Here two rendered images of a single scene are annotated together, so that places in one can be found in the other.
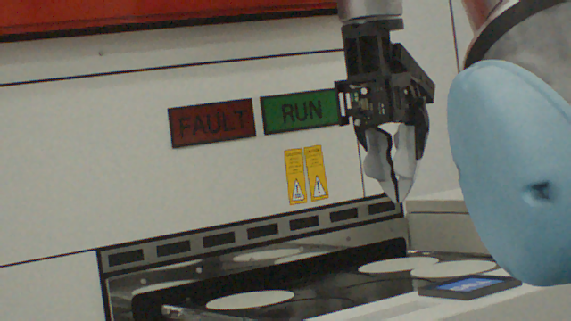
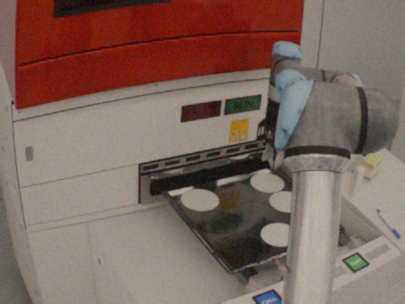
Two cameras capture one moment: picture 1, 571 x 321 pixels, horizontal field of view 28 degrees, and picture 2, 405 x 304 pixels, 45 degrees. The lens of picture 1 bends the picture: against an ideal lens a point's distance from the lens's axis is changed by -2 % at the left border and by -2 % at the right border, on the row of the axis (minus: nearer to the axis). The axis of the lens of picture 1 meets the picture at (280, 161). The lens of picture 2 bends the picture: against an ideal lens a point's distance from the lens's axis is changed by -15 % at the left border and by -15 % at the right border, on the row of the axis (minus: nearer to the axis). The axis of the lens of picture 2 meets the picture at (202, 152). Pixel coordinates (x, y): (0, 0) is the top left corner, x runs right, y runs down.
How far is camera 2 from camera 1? 0.65 m
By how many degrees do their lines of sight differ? 27
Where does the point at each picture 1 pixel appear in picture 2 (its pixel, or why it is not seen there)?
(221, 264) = (192, 169)
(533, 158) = not seen: outside the picture
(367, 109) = (269, 138)
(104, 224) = (144, 154)
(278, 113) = (232, 106)
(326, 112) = (255, 105)
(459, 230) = not seen: hidden behind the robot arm
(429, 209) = not seen: hidden behind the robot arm
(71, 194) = (132, 143)
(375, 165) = (267, 154)
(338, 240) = (246, 157)
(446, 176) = (311, 23)
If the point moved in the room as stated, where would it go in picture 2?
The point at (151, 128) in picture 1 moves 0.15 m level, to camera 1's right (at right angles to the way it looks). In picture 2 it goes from (172, 114) to (230, 121)
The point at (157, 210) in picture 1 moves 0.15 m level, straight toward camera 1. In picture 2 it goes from (168, 147) to (166, 179)
